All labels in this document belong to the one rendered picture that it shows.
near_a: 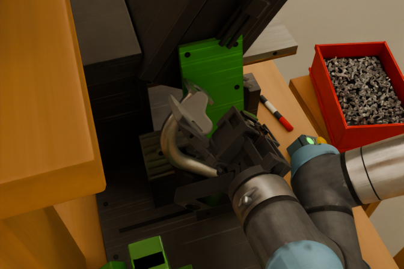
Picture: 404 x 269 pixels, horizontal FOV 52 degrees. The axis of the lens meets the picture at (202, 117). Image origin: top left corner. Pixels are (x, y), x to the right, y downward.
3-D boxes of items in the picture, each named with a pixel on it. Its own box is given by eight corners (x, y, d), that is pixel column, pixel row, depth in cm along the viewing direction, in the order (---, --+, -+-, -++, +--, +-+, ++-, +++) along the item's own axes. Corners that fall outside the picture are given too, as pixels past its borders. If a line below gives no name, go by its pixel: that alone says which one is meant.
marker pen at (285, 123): (258, 99, 112) (258, 95, 110) (263, 97, 112) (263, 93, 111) (288, 132, 105) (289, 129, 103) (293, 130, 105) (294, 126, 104)
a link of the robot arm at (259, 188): (271, 245, 53) (226, 229, 48) (257, 218, 56) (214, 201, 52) (312, 205, 51) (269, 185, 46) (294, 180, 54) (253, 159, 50)
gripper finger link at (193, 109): (189, 72, 63) (230, 114, 60) (166, 101, 65) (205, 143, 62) (179, 71, 60) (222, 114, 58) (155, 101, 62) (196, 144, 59)
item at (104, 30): (134, 72, 118) (114, -37, 91) (160, 158, 100) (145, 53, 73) (68, 86, 115) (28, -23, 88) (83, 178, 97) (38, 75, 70)
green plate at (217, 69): (230, 107, 90) (226, 16, 78) (244, 129, 84) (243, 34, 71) (179, 119, 88) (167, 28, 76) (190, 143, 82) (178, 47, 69)
